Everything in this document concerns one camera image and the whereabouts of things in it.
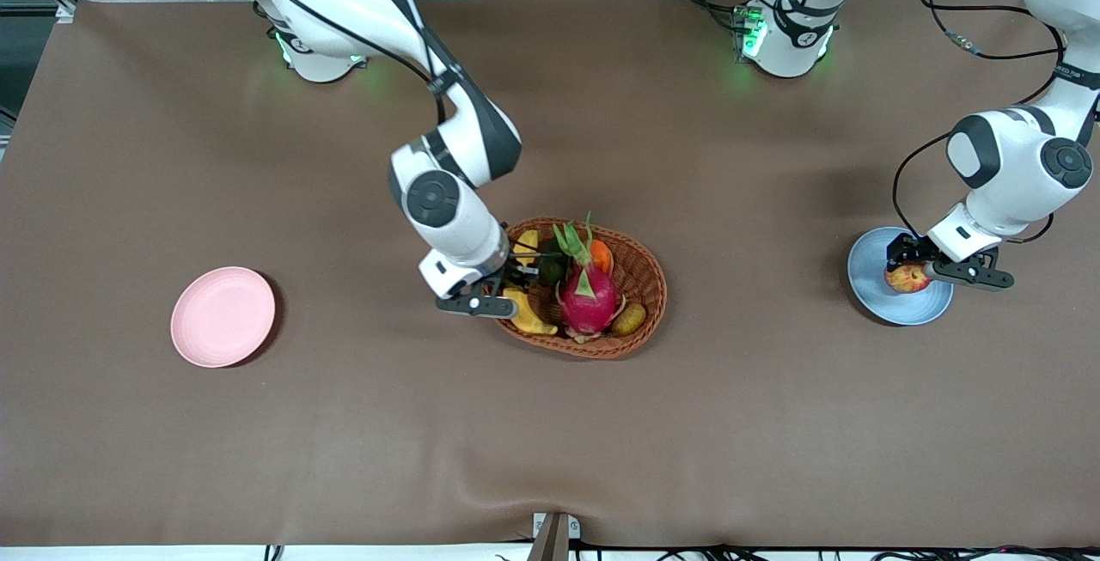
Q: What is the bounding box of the red apple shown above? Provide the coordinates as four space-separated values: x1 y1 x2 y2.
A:
884 262 933 295

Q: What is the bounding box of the yellow banana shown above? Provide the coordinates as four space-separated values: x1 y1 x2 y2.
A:
503 230 558 336

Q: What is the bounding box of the green avocado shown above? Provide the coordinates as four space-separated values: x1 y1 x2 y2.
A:
537 239 568 287

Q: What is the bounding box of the blue plate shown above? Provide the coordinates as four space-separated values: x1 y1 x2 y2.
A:
847 227 955 326

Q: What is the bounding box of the pink dragon fruit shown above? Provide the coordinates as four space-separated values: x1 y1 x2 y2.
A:
550 213 626 343

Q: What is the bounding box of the brown kiwi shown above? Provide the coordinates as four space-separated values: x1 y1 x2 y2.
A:
611 302 647 338

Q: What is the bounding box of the brown wicker basket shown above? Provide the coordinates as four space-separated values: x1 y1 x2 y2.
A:
486 216 668 360

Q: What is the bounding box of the brown table cover sheet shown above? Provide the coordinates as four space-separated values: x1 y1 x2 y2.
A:
0 0 1100 549

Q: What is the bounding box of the pink plate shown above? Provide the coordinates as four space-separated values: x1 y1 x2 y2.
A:
170 266 277 369

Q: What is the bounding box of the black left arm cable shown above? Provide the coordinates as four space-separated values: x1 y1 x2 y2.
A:
892 0 1071 244

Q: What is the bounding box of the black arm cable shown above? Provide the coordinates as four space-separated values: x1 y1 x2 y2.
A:
232 0 456 124
892 0 1071 244

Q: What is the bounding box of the grey metal camera mount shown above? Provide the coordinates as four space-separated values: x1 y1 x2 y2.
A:
531 512 582 561

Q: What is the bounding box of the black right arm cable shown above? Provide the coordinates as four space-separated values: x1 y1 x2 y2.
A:
232 0 456 124

